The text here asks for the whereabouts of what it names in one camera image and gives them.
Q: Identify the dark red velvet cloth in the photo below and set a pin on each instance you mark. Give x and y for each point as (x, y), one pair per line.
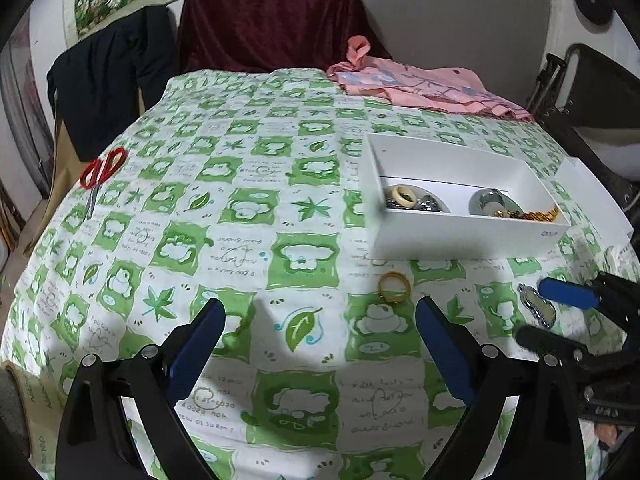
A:
(270, 20)

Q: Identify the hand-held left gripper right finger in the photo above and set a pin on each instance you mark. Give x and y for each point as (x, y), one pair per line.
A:
(445, 350)

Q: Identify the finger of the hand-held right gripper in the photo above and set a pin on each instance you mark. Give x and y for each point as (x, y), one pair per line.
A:
(570, 293)
(550, 340)

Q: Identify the black garment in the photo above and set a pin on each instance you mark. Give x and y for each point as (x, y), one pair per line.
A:
(115, 70)

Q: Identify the white box lid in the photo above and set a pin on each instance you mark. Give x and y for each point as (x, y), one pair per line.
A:
(595, 195)

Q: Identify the pink floral cloth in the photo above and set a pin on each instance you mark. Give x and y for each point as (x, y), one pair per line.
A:
(425, 85)

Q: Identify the green white checked tablecloth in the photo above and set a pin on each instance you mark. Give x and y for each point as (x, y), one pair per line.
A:
(225, 210)

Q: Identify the black folding chair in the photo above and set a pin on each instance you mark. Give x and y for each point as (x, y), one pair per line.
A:
(590, 110)

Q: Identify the pale jade bangle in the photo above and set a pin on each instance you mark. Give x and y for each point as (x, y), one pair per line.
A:
(436, 197)

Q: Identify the white cardboard box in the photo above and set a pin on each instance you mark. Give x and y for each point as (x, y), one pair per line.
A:
(450, 237)

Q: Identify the silver framed pendant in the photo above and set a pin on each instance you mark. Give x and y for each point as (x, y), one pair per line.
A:
(537, 306)

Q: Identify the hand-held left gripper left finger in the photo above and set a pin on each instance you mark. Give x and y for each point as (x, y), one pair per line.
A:
(195, 345)

